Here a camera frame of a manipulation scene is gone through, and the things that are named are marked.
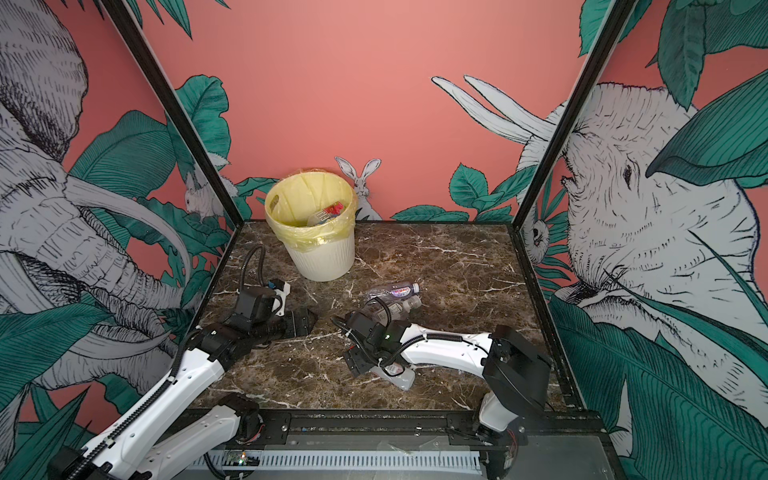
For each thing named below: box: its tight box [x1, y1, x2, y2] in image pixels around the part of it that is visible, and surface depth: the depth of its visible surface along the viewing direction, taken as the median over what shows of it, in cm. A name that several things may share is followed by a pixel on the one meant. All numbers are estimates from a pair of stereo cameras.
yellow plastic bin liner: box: [265, 171, 357, 252], surface depth 95 cm
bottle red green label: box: [307, 201, 345, 226], surface depth 96 cm
